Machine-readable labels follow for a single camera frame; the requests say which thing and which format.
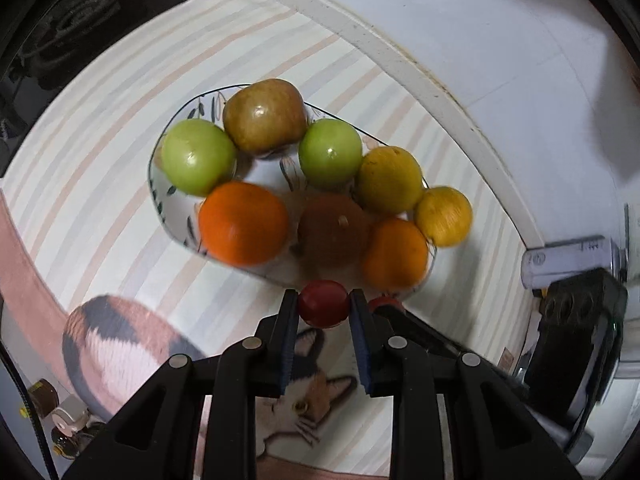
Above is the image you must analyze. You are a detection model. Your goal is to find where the yellow orange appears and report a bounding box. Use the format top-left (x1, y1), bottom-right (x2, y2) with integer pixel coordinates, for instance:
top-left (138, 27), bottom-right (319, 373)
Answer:
top-left (414, 186), bottom-right (473, 247)

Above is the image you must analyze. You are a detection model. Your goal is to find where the cat-shaped mat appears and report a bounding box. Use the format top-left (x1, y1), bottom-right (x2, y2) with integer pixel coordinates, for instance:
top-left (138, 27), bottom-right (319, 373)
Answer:
top-left (62, 295), bottom-right (396, 476)

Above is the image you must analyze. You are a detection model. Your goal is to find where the small brown round object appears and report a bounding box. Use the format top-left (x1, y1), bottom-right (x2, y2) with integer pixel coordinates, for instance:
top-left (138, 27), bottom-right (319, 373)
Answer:
top-left (27, 379), bottom-right (60, 418)

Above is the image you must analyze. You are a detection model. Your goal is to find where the red cherry tomato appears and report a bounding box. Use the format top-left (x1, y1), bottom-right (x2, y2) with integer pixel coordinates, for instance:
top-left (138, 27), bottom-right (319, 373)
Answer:
top-left (298, 280), bottom-right (351, 330)
top-left (367, 296), bottom-right (403, 314)

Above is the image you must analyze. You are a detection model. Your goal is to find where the striped counter cover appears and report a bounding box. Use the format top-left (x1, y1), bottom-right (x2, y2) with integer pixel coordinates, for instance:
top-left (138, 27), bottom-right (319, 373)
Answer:
top-left (0, 0), bottom-right (538, 476)

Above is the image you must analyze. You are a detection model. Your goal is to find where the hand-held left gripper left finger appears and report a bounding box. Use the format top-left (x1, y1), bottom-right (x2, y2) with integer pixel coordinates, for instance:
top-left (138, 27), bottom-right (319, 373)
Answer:
top-left (60, 287), bottom-right (301, 480)

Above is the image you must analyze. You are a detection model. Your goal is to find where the small brown fruit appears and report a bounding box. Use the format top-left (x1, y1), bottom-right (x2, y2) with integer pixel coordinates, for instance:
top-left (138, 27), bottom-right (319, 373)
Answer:
top-left (297, 194), bottom-right (373, 271)

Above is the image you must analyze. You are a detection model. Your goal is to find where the green apple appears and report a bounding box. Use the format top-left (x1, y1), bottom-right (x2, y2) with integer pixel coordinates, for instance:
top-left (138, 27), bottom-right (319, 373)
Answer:
top-left (298, 119), bottom-right (363, 192)
top-left (161, 119), bottom-right (238, 197)

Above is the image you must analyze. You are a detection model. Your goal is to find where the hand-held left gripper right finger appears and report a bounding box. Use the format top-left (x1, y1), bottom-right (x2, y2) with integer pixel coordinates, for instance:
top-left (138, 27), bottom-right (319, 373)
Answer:
top-left (348, 287), bottom-right (586, 480)

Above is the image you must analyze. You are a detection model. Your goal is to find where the oval patterned plate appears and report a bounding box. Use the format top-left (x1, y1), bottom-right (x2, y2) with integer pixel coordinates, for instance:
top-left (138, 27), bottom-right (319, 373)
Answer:
top-left (146, 85), bottom-right (438, 296)

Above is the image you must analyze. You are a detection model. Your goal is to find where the grey gas canister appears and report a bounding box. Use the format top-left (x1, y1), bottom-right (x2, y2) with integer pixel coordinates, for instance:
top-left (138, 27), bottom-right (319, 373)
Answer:
top-left (520, 236), bottom-right (628, 291)

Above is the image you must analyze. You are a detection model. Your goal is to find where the yellow-green orange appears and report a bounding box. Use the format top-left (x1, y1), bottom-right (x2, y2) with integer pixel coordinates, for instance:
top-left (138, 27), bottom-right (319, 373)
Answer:
top-left (354, 146), bottom-right (425, 213)

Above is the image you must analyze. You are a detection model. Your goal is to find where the small orange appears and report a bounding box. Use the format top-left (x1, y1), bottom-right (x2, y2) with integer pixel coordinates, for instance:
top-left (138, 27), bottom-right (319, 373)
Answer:
top-left (361, 217), bottom-right (430, 291)

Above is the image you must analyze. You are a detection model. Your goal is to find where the black cable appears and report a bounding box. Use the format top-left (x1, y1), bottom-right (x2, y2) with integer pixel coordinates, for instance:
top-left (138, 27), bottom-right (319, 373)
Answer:
top-left (0, 330), bottom-right (63, 480)

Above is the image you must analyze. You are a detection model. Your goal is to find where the large brown fruit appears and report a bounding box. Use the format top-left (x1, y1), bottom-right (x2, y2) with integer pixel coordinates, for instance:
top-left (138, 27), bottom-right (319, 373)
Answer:
top-left (222, 78), bottom-right (308, 157)

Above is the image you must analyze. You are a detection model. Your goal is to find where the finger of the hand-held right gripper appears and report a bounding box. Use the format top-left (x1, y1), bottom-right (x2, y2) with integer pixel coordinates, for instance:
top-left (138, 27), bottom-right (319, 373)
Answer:
top-left (372, 305), bottom-right (526, 391)

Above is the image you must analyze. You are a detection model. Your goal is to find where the small white round object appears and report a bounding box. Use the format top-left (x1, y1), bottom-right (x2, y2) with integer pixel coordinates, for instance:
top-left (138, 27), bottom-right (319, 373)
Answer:
top-left (50, 395), bottom-right (91, 436)

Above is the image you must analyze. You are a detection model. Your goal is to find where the black gas stove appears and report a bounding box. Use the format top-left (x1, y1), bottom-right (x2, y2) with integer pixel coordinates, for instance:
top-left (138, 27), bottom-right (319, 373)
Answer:
top-left (0, 0), bottom-right (201, 127)

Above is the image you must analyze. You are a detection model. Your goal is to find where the large orange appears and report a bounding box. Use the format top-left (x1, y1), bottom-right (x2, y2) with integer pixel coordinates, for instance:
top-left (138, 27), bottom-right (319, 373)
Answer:
top-left (198, 181), bottom-right (290, 267)

